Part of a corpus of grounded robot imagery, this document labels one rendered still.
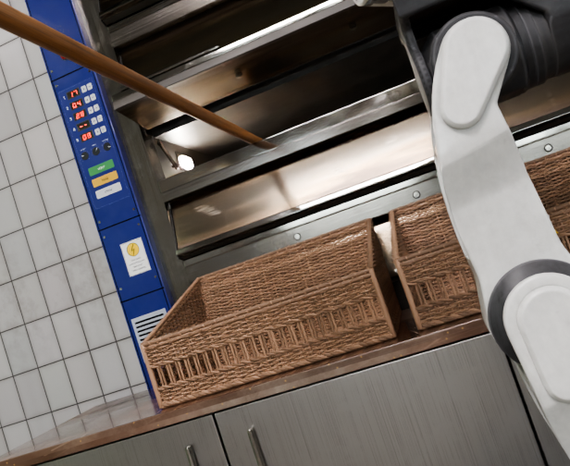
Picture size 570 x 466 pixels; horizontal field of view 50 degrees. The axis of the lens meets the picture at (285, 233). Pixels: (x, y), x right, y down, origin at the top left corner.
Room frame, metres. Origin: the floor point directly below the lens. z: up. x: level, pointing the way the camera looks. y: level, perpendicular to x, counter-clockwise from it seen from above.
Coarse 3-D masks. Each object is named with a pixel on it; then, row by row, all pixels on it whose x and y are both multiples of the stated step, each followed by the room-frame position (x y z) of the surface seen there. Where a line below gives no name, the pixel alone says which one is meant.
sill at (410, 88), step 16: (384, 96) 1.71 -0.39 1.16; (400, 96) 1.70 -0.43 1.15; (336, 112) 1.74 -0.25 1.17; (352, 112) 1.73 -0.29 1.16; (304, 128) 1.77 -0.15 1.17; (320, 128) 1.76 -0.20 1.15; (256, 144) 1.80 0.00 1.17; (272, 144) 1.79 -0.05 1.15; (224, 160) 1.82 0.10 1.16; (240, 160) 1.81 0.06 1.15; (176, 176) 1.86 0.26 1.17; (192, 176) 1.85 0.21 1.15
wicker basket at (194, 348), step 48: (336, 240) 1.73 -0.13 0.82; (192, 288) 1.76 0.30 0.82; (240, 288) 1.78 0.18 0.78; (288, 288) 1.74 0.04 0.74; (336, 288) 1.28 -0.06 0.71; (384, 288) 1.38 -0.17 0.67; (192, 336) 1.35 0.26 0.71; (240, 336) 1.33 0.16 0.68; (288, 336) 1.72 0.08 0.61; (336, 336) 1.29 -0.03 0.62; (384, 336) 1.27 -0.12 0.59; (192, 384) 1.35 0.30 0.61; (240, 384) 1.33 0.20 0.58
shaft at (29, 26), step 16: (0, 16) 0.70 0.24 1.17; (16, 16) 0.73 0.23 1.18; (16, 32) 0.75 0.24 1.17; (32, 32) 0.76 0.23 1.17; (48, 32) 0.79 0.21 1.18; (48, 48) 0.81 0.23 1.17; (64, 48) 0.83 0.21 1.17; (80, 48) 0.87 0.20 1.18; (80, 64) 0.90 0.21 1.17; (96, 64) 0.92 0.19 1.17; (112, 64) 0.96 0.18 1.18; (128, 80) 1.02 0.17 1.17; (144, 80) 1.07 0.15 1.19; (160, 96) 1.15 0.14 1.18; (176, 96) 1.21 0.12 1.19; (192, 112) 1.32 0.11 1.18; (208, 112) 1.40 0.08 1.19; (224, 128) 1.53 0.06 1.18; (240, 128) 1.65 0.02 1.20
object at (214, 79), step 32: (352, 0) 1.56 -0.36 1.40; (288, 32) 1.61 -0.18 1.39; (320, 32) 1.65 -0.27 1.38; (352, 32) 1.70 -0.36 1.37; (224, 64) 1.66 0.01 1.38; (256, 64) 1.71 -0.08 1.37; (288, 64) 1.77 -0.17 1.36; (128, 96) 1.72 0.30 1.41; (192, 96) 1.79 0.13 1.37; (224, 96) 1.85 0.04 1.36
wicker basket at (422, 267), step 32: (544, 160) 1.60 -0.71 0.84; (544, 192) 1.59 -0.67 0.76; (416, 224) 1.67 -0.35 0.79; (448, 224) 1.64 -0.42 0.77; (416, 256) 1.23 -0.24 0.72; (448, 256) 1.23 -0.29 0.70; (416, 288) 1.24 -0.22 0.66; (448, 288) 1.62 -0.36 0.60; (416, 320) 1.25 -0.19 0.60; (448, 320) 1.23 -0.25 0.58
